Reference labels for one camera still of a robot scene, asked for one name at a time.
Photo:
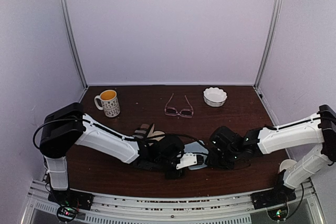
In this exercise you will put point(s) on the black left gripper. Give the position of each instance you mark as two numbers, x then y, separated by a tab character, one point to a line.
170	176

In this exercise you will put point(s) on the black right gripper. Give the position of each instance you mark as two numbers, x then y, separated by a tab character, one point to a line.
212	160

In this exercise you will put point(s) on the light blue cloth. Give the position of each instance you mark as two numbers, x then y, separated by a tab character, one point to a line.
194	147

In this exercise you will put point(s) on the black quilted glasses case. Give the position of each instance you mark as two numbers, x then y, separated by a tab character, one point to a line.
156	134

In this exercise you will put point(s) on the brown plaid glasses case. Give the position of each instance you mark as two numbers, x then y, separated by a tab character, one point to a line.
142	131

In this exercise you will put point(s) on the pink frame sunglasses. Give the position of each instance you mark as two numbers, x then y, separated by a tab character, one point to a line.
186	111

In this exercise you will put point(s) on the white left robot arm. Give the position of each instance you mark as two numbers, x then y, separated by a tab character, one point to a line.
71	126

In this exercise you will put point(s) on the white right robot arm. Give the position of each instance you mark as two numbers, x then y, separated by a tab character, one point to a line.
317	129

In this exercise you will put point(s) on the white fluted ceramic bowl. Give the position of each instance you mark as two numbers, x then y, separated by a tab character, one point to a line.
214	97

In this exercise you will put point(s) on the white paper cup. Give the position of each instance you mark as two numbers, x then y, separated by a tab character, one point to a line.
286	164

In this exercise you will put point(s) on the white floral mug yellow inside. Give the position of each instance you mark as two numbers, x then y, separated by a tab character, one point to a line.
108	102

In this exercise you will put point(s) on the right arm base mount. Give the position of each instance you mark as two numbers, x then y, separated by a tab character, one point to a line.
275	202

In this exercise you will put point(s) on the front aluminium rail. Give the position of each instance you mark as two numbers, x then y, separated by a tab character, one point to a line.
234	208

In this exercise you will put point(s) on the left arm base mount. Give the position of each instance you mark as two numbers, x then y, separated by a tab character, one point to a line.
70	202

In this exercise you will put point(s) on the right aluminium frame post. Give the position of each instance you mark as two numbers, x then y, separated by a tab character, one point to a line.
269	40

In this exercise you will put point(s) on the aluminium frame post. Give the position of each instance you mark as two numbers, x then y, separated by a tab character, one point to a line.
72	43
269	40

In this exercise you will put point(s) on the left aluminium frame post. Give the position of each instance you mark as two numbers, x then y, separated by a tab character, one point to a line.
72	43

